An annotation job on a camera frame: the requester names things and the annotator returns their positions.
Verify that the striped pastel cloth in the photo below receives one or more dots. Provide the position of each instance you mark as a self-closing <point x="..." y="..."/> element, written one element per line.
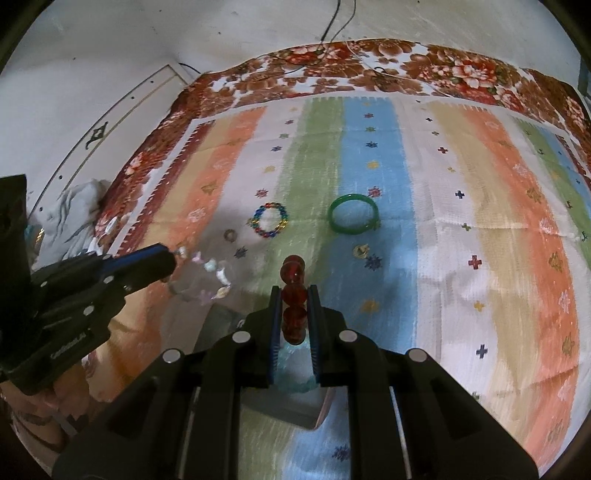
<point x="461" y="258"/>

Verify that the grey crumpled cloth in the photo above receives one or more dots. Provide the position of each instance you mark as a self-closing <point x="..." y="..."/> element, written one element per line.
<point x="74" y="217"/>

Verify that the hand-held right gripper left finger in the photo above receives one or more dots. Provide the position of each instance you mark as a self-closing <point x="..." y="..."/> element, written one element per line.
<point x="275" y="323"/>

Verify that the green bangle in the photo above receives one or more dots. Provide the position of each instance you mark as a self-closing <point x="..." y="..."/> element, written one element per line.
<point x="339" y="225"/>

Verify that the red floral blanket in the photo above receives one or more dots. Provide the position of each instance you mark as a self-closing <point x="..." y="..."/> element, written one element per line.
<point x="415" y="64"/>

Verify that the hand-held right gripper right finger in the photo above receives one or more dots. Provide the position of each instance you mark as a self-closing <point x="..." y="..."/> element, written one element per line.
<point x="315" y="330"/>

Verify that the white door panel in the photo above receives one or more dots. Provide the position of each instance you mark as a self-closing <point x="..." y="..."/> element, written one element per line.
<point x="134" y="99"/>

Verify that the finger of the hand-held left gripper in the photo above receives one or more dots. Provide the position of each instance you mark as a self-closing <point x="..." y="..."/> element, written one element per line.
<point x="147" y="274"/>
<point x="138" y="256"/>

